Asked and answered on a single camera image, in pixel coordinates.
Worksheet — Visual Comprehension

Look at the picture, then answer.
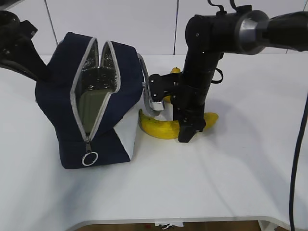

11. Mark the yellow pear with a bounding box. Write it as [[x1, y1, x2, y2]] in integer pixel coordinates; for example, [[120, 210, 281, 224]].
[[163, 67, 181, 103]]

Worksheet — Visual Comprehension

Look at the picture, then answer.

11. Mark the navy blue lunch bag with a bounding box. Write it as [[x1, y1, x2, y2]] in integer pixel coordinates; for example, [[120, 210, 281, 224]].
[[35, 32, 148, 169]]

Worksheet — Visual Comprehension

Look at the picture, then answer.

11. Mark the green lidded glass container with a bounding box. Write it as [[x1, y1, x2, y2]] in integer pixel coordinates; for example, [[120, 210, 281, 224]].
[[77, 89, 111, 135]]

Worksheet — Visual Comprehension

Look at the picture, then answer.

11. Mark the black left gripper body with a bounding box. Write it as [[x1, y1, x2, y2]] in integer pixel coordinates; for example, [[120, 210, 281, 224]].
[[0, 11, 38, 60]]

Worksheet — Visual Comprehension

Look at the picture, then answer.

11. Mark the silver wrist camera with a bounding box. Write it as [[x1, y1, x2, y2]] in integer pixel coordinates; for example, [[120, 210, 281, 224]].
[[148, 73, 181, 111]]

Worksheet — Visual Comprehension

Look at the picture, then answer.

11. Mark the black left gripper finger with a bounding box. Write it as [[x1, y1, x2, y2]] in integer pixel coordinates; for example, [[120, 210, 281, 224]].
[[0, 41, 52, 81]]

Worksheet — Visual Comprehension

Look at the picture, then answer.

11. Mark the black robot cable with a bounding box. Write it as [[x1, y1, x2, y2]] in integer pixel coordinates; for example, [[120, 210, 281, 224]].
[[289, 93, 308, 231]]

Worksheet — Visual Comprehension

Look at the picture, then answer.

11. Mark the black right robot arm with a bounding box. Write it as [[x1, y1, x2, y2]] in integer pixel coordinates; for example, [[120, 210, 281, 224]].
[[171, 6, 308, 143]]

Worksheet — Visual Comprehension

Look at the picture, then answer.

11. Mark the white paper scrap under table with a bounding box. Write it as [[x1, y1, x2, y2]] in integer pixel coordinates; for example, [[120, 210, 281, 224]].
[[154, 218, 184, 230]]

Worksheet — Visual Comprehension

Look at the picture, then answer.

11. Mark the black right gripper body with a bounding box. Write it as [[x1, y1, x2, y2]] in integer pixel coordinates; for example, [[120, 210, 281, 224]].
[[171, 84, 211, 132]]

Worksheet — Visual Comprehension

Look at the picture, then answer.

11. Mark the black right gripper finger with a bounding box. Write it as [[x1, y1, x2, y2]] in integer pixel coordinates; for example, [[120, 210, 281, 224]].
[[178, 124, 196, 143]]

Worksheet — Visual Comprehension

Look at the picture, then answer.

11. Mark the yellow banana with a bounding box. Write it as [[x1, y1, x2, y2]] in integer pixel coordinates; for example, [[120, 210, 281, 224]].
[[138, 109, 219, 140]]

